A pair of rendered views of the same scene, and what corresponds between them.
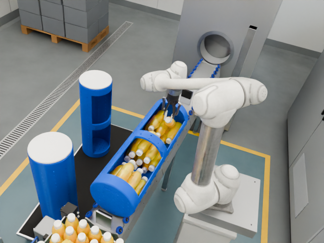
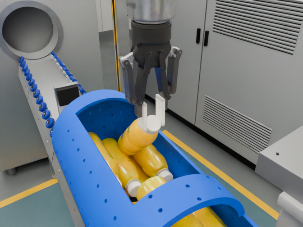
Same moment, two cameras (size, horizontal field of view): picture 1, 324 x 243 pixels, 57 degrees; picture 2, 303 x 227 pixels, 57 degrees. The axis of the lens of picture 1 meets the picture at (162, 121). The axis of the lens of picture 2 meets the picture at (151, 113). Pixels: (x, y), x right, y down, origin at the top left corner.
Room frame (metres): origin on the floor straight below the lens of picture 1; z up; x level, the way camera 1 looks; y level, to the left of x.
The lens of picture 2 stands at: (1.14, 0.34, 1.59)
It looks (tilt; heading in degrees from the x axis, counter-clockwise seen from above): 32 degrees down; 314
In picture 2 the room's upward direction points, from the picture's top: straight up
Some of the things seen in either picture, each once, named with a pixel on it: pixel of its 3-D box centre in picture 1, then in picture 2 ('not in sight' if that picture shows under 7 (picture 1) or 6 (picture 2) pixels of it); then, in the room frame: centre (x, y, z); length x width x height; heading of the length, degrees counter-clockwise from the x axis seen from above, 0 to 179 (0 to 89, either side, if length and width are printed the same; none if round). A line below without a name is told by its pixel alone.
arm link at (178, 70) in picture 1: (176, 74); not in sight; (1.49, -0.03, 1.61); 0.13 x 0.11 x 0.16; 127
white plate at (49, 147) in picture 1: (50, 146); not in sight; (1.25, 0.69, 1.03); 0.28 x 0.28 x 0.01
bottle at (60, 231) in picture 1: (59, 233); not in sight; (0.71, 0.42, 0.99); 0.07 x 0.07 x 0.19
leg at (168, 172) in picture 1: (168, 170); not in sight; (1.83, -0.15, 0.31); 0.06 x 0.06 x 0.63; 73
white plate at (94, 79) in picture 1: (95, 79); not in sight; (2.07, 0.63, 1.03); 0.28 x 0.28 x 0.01
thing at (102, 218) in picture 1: (104, 219); not in sight; (0.84, 0.21, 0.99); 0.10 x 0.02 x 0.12; 73
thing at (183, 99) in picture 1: (186, 96); (69, 101); (2.12, -0.17, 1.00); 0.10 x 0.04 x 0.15; 73
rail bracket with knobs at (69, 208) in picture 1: (70, 213); not in sight; (0.86, 0.42, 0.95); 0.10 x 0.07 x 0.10; 73
